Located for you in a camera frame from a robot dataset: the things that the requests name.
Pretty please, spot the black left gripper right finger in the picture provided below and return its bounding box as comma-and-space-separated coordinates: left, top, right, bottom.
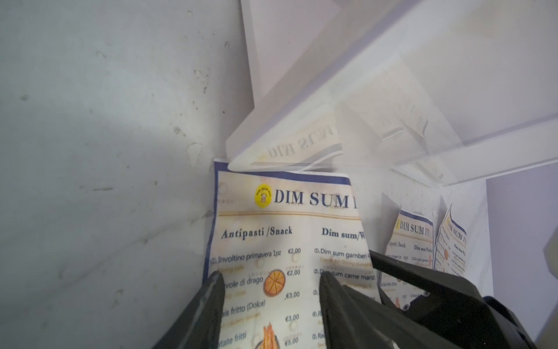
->
319, 252, 536, 348

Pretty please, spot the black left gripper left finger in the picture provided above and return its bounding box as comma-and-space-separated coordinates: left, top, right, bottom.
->
153, 271, 225, 349

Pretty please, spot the dim sum menu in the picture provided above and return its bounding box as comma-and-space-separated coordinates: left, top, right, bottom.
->
434, 206, 467, 276
380, 209, 434, 311
205, 161, 380, 348

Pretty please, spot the left white acrylic menu holder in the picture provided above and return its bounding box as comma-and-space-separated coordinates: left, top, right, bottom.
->
226, 1, 557, 186

